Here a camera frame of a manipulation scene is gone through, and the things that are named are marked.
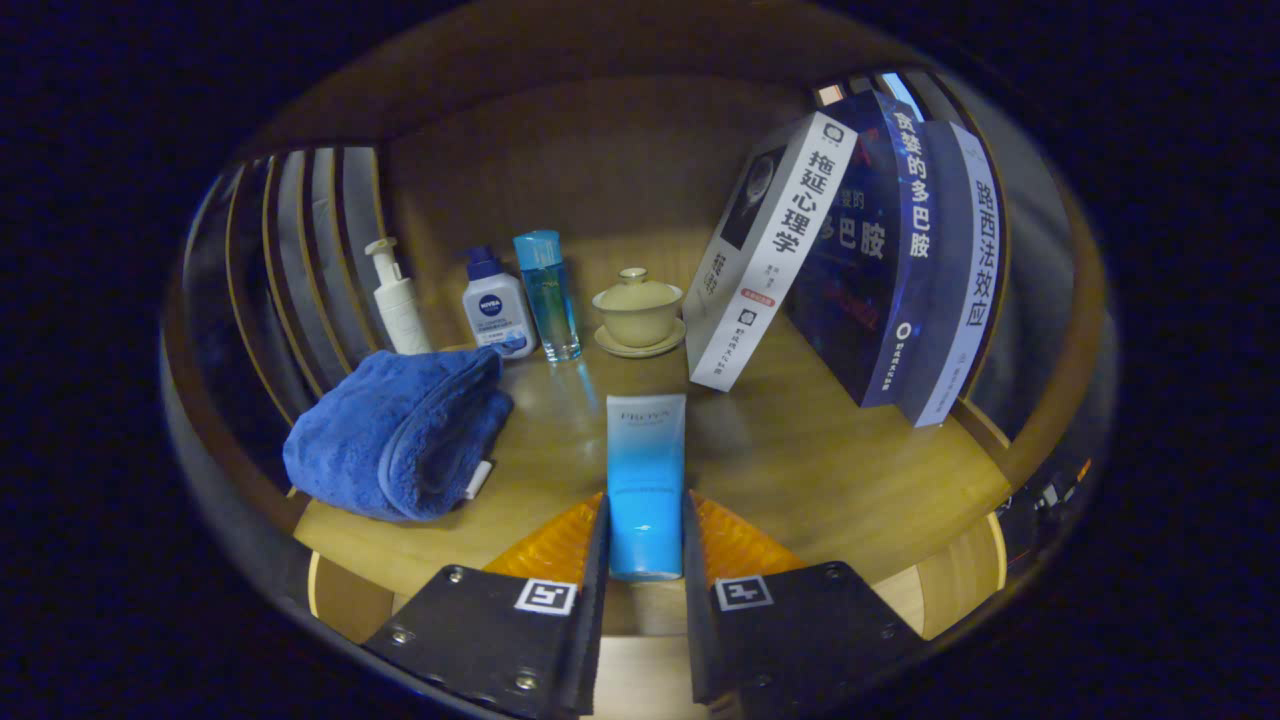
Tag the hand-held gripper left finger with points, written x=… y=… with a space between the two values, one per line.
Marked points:
x=595 y=620

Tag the white pump bottle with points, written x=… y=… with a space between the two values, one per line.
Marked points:
x=400 y=310

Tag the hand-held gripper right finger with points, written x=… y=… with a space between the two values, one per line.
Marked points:
x=697 y=620

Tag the beige lidded tea cup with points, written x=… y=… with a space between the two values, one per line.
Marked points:
x=638 y=315

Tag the white lotion bottle blue cap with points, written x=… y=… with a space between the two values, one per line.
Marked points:
x=495 y=315

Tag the blue folded towel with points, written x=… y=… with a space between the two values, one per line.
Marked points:
x=390 y=435

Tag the wooden cabinet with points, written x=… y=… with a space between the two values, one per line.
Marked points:
x=600 y=160

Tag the white book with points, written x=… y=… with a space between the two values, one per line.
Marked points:
x=775 y=250

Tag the blue cosmetic tube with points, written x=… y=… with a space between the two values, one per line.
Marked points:
x=645 y=480

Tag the clear blue bottle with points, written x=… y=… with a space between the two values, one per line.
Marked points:
x=550 y=300

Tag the wooden countertop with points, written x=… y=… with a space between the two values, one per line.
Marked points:
x=820 y=470

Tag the dark blue book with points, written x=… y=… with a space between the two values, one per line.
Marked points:
x=860 y=290

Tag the lavender book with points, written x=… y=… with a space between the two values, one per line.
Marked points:
x=965 y=280

